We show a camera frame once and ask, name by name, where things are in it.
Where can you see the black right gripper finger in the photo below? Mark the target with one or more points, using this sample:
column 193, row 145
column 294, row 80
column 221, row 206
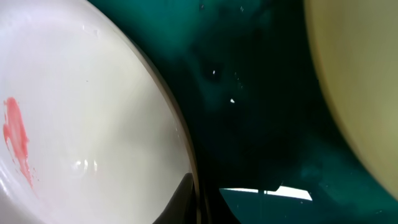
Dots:
column 181, row 209

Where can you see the white plate with red stain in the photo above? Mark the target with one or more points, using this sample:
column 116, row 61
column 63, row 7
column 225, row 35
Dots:
column 89, row 133

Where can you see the teal plastic tray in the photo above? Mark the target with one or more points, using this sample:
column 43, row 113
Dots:
column 266, row 147

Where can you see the yellow plate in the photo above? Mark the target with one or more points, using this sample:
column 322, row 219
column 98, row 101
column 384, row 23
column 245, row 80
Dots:
column 353, row 44

